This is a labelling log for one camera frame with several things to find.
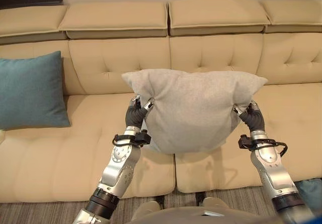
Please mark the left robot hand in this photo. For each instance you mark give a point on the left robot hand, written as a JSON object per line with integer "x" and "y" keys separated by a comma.
{"x": 134, "y": 117}

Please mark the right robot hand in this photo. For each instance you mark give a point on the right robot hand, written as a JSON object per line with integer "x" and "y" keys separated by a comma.
{"x": 254, "y": 120}

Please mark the light grey cushion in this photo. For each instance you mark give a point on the light grey cushion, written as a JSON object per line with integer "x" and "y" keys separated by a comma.
{"x": 191, "y": 110}

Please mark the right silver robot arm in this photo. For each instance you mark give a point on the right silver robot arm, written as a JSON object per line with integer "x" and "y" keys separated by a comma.
{"x": 274, "y": 173}

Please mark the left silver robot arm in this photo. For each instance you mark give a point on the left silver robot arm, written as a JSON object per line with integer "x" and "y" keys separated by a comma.
{"x": 113, "y": 173}

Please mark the beige leather sofa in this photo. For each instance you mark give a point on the beige leather sofa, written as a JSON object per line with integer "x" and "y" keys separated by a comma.
{"x": 161, "y": 90}

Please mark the blue cushion on floor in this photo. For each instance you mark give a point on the blue cushion on floor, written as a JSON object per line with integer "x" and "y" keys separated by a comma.
{"x": 310, "y": 196}

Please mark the robot torso and legs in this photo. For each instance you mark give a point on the robot torso and legs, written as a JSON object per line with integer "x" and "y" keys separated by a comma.
{"x": 176, "y": 211}

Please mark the teal blue cushion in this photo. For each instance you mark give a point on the teal blue cushion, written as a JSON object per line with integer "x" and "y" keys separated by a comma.
{"x": 31, "y": 90}

